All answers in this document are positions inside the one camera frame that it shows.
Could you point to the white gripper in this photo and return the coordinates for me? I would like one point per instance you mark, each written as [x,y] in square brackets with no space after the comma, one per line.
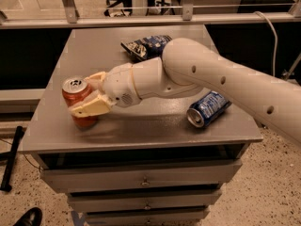
[118,85]

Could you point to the red coke can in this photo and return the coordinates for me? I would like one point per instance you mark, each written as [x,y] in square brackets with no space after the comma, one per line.
[75,89]

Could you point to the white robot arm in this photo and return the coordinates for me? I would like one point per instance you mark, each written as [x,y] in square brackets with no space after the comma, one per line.
[185,68]

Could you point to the blue chip bag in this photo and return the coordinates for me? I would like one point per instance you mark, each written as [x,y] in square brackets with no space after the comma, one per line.
[146,48]

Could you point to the blue pepsi can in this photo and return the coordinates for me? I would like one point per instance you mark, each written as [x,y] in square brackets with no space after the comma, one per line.
[204,111]

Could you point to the metal railing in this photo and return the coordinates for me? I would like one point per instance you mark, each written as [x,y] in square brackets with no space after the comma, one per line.
[105,13]

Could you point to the grey drawer cabinet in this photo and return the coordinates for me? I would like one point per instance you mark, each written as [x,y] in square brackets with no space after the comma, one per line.
[154,132]

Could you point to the middle grey drawer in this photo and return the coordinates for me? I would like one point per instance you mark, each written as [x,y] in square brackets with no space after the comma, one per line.
[144,201]

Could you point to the grey drawer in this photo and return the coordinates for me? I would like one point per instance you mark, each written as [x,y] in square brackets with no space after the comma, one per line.
[146,218]
[144,201]
[141,176]

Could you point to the black stand leg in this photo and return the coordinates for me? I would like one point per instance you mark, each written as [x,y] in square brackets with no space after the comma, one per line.
[9,158]

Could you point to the bottom grey drawer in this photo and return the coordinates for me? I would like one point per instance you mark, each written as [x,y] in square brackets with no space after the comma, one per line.
[146,218]

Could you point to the black shoe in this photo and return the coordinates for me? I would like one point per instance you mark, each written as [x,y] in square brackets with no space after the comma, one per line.
[32,217]

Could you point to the top grey drawer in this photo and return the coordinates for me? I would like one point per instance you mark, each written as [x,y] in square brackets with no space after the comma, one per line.
[141,176]

